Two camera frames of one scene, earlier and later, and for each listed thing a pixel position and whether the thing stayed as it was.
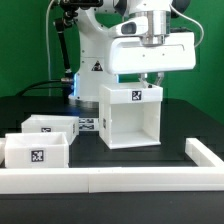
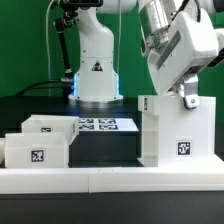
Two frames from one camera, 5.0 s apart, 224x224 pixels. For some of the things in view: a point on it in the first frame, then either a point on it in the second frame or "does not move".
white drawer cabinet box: [129, 115] -> [173, 135]
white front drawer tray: [36, 150] does not move
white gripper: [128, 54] -> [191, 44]
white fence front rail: [113, 179] does not move
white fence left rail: [2, 150] does not move
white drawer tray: [39, 123] does not move
